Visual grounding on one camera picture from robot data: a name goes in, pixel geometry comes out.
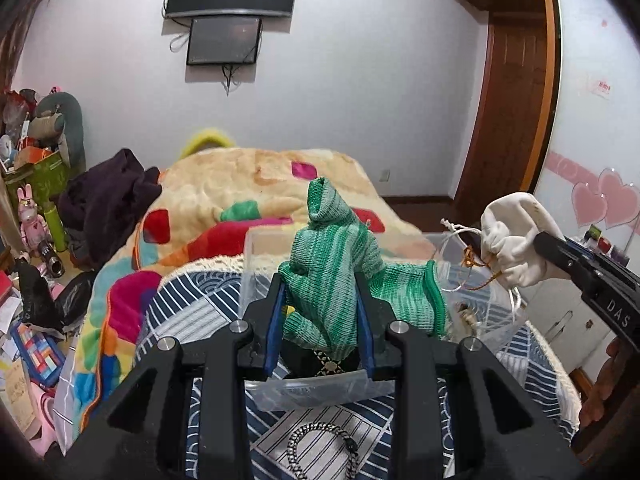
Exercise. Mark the green cardboard box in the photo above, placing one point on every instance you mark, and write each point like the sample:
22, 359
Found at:
37, 175

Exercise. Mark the yellow plush toy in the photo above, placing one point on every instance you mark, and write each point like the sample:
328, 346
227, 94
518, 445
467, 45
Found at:
207, 141

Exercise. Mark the small pale trinket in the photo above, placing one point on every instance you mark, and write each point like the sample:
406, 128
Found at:
467, 317

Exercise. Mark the white wardrobe sliding door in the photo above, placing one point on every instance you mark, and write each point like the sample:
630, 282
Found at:
595, 85

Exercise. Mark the dark purple garment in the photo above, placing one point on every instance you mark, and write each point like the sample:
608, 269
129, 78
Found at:
107, 200

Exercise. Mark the wall socket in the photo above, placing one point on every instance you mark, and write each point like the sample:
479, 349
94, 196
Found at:
384, 175

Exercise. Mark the pink heart decoration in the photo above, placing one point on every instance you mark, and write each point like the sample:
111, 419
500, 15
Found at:
590, 205
617, 195

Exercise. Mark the small wall monitor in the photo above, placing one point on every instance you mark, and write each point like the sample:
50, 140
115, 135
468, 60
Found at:
224, 40

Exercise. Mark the pink rabbit figure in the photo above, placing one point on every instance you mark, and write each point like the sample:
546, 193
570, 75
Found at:
29, 215

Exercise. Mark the clear plastic storage box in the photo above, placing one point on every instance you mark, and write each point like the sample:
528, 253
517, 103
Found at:
310, 392

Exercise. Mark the green knit glove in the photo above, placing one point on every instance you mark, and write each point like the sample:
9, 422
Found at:
410, 292
327, 270

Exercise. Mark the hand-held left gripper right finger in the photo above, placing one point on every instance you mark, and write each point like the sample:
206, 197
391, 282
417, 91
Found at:
363, 332

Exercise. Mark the black plastic bag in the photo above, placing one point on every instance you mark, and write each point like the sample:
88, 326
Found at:
50, 300

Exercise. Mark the colourful checked box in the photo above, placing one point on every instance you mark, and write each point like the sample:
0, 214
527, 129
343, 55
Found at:
37, 352

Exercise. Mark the white low cabinet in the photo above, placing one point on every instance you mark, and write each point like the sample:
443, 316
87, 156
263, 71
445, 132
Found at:
555, 310

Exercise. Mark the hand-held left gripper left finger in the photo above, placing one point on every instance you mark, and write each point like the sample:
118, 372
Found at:
274, 332

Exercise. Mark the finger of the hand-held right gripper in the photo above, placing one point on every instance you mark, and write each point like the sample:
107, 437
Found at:
557, 251

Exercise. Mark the person's right hand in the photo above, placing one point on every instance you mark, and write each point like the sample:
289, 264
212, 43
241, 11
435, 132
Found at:
600, 385

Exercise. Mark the green bottle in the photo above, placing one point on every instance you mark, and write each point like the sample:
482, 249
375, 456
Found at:
56, 227

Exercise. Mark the grey neck pillow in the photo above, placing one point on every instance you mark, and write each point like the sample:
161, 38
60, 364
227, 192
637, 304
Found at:
62, 120

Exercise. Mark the colourful patchwork fleece blanket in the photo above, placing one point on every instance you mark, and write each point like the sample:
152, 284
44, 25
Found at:
225, 190

